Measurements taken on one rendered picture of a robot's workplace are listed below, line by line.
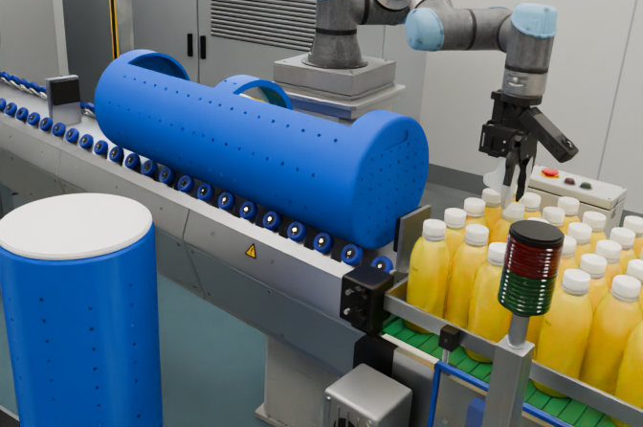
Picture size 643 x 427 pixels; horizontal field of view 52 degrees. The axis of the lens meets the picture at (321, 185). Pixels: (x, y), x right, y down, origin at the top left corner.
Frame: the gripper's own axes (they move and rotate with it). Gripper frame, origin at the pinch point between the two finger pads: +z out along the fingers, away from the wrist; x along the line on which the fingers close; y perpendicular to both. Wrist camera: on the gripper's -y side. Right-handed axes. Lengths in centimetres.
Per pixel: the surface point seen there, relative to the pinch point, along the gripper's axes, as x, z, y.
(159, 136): 20, 4, 83
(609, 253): 5.2, 1.9, -19.6
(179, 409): -1, 112, 106
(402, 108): -158, 36, 129
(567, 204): -9.3, 1.4, -6.8
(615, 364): 17.3, 13.7, -27.1
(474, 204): 5.0, 1.2, 5.7
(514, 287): 44.3, -7.6, -19.7
